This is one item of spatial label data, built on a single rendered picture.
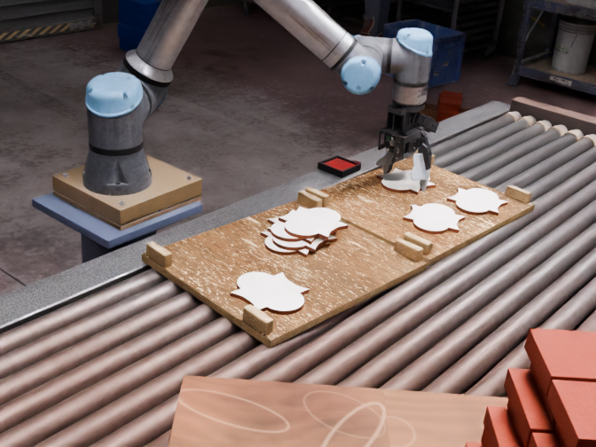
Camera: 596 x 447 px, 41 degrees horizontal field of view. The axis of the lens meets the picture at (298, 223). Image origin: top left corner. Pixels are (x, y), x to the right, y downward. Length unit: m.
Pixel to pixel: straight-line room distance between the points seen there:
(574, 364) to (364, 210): 1.08
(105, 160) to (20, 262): 1.69
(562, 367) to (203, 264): 0.90
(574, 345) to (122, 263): 0.98
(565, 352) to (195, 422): 0.44
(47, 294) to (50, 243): 2.10
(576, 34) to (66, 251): 4.21
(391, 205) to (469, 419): 0.83
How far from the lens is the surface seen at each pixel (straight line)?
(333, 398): 1.01
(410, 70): 1.73
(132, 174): 1.76
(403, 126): 1.77
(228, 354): 1.28
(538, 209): 1.93
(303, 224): 1.56
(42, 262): 3.40
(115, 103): 1.71
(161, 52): 1.81
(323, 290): 1.41
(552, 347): 0.71
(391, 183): 1.85
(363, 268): 1.50
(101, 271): 1.49
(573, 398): 0.66
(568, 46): 6.40
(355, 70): 1.58
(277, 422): 0.96
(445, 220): 1.71
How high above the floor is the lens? 1.67
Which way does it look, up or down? 27 degrees down
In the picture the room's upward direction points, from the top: 5 degrees clockwise
